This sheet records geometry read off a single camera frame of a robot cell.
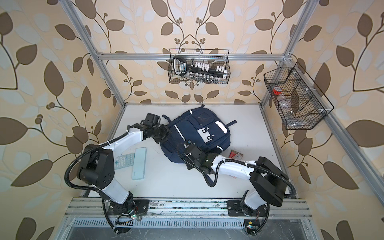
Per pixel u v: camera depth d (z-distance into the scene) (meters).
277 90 0.84
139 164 0.87
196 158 0.63
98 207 0.76
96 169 0.46
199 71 0.85
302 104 0.73
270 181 0.43
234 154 0.92
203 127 0.99
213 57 0.91
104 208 0.74
